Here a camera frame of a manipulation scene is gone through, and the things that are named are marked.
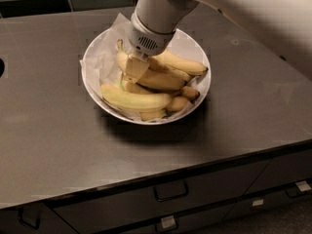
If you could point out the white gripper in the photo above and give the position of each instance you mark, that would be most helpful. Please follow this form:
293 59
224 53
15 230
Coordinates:
150 40

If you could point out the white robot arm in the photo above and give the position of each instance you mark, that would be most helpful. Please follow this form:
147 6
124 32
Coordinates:
283 26

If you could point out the white ceramic bowl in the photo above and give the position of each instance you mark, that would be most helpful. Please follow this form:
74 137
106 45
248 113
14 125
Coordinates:
195 49

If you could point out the front greenish yellow banana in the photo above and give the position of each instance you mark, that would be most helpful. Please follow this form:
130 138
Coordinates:
134 102

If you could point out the short lower right banana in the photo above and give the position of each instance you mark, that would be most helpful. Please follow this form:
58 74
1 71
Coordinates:
177 104

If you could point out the short banana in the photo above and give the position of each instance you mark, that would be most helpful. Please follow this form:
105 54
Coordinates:
177 104
189 93

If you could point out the white paper liner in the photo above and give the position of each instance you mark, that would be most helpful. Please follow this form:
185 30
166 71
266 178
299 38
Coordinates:
104 52

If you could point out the white label on drawer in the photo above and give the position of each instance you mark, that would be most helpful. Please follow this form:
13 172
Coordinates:
257 202

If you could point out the middle drawer handle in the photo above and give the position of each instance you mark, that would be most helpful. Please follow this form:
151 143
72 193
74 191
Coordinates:
170 191

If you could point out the lower drawer handle with label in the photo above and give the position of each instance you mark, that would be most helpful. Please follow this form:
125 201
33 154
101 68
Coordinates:
167 223

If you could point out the drawer handle with label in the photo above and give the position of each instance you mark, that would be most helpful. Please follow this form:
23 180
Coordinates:
167 223
300 189

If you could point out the left drawer handle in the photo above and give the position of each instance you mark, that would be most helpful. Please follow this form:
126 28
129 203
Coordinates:
28 220

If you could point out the right drawer handle with label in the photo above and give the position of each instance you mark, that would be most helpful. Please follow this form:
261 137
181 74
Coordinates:
300 189

